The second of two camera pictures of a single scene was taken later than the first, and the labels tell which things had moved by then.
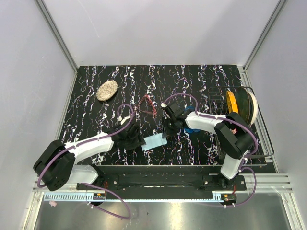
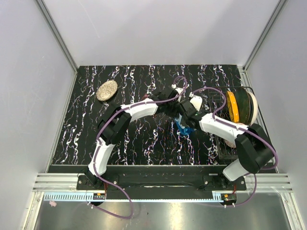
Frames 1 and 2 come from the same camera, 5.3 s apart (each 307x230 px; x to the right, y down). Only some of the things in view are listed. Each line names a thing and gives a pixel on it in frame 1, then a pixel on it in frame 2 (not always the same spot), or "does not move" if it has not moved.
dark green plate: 244,102 does not move
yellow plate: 231,102 does not move
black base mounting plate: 163,182 does not move
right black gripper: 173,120 -> 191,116
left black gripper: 138,141 -> 175,113
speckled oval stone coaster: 106,90 does not move
